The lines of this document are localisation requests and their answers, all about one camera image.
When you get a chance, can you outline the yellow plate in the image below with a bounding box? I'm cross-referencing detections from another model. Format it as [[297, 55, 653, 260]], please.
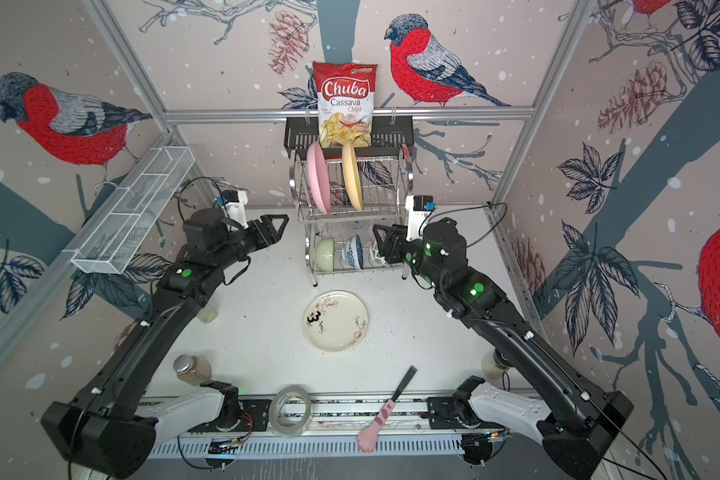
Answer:
[[342, 140, 364, 212]]

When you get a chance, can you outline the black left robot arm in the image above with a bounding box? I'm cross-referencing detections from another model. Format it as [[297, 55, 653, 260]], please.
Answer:
[[41, 208, 289, 479]]

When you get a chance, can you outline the clear tape roll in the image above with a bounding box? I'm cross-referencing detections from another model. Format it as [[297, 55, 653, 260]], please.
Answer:
[[268, 385, 312, 438]]

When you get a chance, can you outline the black wire wall basket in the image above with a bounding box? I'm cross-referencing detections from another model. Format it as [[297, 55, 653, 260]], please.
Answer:
[[284, 115, 414, 157]]

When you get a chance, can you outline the pink plate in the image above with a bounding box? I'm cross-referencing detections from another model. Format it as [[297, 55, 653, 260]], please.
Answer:
[[306, 141, 331, 215]]

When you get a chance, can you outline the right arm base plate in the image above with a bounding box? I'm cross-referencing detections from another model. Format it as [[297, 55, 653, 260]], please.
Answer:
[[420, 397, 506, 431]]

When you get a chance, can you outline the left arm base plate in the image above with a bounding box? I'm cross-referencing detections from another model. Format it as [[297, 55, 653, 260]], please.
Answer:
[[189, 396, 271, 434]]

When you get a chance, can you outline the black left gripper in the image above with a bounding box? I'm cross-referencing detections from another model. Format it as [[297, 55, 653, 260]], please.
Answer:
[[214, 210, 289, 270]]

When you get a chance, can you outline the light green bowl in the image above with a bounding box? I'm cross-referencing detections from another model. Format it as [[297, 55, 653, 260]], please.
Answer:
[[313, 237, 335, 273]]

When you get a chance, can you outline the cream floral plate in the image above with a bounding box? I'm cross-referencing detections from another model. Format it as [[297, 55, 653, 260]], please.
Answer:
[[302, 290, 369, 353]]

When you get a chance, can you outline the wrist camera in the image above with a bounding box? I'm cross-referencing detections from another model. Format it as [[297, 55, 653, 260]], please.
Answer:
[[405, 195, 436, 241], [218, 188, 248, 229]]

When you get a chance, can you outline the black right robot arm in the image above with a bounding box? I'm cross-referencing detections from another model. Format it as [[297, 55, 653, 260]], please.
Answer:
[[373, 218, 633, 479]]

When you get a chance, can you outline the blue white patterned bowl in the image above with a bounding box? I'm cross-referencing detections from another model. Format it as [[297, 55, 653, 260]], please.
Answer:
[[340, 235, 364, 270]]

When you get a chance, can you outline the green leaf patterned bowl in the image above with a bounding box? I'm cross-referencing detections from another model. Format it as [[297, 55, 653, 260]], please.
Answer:
[[368, 240, 388, 268]]

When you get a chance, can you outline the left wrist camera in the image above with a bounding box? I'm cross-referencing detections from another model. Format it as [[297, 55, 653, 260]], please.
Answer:
[[218, 188, 248, 229]]

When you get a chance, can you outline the steel two-tier dish rack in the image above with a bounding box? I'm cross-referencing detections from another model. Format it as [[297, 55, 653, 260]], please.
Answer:
[[289, 150, 413, 287]]

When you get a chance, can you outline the small glass spice jar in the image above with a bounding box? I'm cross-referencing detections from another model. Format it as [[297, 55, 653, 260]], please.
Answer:
[[173, 354, 212, 386]]

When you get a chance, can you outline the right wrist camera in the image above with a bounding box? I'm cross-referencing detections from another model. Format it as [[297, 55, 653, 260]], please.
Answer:
[[405, 195, 436, 241]]

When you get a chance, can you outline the red Chuba cassava chips bag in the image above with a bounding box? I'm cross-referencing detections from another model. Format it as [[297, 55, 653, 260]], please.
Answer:
[[313, 62, 377, 126]]

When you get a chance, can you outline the white mesh wall shelf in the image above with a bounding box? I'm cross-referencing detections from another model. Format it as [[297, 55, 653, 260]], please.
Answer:
[[71, 146, 195, 274]]

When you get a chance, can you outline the pink cat paw spatula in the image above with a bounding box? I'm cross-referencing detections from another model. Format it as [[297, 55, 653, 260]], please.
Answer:
[[357, 366, 417, 454]]

